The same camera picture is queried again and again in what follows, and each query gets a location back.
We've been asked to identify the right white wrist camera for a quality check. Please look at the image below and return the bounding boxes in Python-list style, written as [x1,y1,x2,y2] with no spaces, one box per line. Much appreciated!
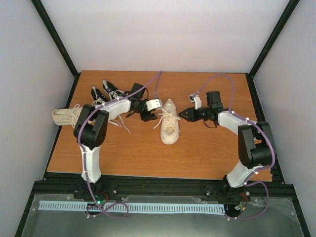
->
[189,94,202,110]

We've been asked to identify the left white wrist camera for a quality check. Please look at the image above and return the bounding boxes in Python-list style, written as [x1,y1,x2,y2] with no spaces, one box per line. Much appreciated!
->
[145,99,163,111]

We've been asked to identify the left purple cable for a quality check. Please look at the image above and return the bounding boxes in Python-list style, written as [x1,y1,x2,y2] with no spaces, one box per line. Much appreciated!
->
[77,71,163,219]

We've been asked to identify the light blue cable duct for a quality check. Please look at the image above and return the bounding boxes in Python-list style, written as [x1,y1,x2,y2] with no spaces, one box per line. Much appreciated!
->
[38,200,225,215]

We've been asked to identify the black white sneaker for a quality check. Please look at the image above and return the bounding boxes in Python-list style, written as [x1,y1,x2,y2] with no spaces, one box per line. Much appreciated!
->
[102,80,127,100]
[91,86,131,133]

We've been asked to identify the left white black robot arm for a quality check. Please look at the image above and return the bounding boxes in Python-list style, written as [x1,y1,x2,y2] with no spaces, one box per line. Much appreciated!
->
[74,83,162,199]

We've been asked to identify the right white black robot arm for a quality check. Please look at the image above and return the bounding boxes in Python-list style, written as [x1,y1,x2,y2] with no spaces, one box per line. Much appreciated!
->
[179,91,277,200]

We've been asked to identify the purple cable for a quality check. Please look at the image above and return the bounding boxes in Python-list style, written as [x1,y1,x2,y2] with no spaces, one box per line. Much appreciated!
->
[196,74,277,220]
[77,71,163,219]

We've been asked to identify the black white sneaker right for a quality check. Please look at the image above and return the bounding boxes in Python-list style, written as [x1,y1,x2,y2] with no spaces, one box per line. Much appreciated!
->
[102,80,127,100]

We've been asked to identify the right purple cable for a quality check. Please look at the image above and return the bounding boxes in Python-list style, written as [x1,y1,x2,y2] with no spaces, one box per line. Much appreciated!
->
[196,74,277,220]

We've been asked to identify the beige lace platform sneaker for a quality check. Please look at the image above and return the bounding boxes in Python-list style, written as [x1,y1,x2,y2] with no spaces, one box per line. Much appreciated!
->
[153,99,181,145]

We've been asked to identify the black white sneaker left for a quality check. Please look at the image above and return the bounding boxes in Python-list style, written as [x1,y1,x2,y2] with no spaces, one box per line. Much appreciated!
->
[91,86,131,133]

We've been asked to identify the beige canvas sneaker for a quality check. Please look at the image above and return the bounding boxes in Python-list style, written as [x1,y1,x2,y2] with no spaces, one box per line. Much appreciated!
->
[51,104,82,128]

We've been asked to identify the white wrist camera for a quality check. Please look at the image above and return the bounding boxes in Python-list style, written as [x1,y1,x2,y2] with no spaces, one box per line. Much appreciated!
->
[145,99,163,111]
[189,94,202,110]

